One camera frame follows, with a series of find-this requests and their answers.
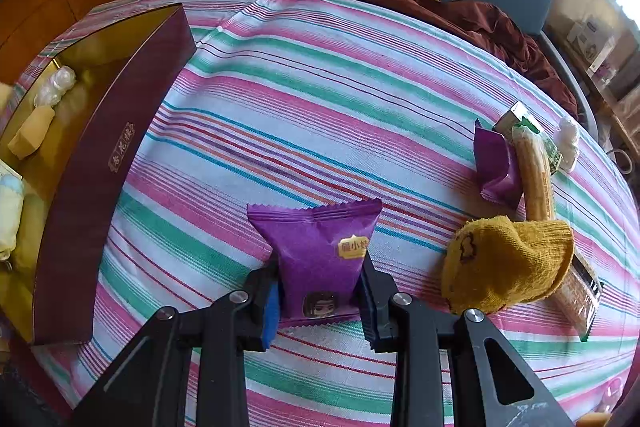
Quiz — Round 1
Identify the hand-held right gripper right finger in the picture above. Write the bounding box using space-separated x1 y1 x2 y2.
359 253 576 427

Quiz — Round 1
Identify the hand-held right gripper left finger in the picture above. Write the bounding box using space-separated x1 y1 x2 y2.
70 257 281 427

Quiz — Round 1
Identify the purple snack packet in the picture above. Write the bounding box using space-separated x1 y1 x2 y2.
246 198 383 329

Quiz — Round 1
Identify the maroon box with gold interior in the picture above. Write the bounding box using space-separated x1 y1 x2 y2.
0 3 198 348

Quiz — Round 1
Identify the green and white carton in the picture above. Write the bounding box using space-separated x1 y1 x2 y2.
492 101 563 175

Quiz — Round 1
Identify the pale yellow packet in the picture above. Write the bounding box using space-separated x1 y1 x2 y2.
0 174 25 260

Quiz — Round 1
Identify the white plastic-wrapped bundle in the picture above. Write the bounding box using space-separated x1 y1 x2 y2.
34 66 77 108
557 116 582 174

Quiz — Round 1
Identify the yellow sock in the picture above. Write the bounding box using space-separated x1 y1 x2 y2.
441 216 576 315

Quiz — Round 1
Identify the purple cloth item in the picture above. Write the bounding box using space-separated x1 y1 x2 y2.
472 119 523 210

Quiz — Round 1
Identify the striped bedsheet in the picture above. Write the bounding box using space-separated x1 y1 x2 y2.
15 0 640 427

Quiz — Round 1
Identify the clear packet seed bar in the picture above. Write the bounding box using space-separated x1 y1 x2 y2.
547 249 606 343

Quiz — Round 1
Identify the wrapped bread stick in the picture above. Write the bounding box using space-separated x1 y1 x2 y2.
511 127 556 223

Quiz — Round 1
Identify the maroon cloth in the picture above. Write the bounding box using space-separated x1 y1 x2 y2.
182 0 580 120

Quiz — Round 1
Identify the wooden desk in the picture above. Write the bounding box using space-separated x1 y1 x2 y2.
545 22 640 168

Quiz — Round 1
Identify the white box with blue print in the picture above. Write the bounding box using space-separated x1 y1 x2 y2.
567 14 616 62

